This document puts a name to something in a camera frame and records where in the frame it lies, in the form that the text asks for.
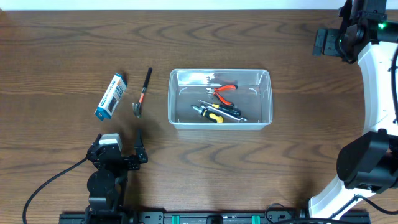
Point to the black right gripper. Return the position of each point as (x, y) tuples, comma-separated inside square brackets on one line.
[(330, 47)]

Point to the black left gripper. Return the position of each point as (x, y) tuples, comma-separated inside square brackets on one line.
[(134, 165)]

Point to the small hammer black handle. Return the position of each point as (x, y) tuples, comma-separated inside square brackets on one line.
[(137, 106)]

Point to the teal white product box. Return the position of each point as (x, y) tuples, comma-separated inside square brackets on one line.
[(111, 97)]

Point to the stubby yellow black screwdriver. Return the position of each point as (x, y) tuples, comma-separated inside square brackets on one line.
[(211, 116)]

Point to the silver offset ring wrench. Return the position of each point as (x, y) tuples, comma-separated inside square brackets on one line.
[(241, 119)]

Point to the slim black yellow screwdriver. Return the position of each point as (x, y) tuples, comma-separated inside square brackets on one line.
[(226, 109)]

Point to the red handled pliers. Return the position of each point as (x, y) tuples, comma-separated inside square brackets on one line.
[(218, 93)]

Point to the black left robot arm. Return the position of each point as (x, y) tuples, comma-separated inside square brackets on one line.
[(107, 185)]

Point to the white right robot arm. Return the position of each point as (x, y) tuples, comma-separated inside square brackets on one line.
[(368, 165)]

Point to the clear plastic storage container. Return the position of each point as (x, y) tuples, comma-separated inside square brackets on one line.
[(253, 97)]

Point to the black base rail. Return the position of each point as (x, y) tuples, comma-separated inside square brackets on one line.
[(272, 216)]

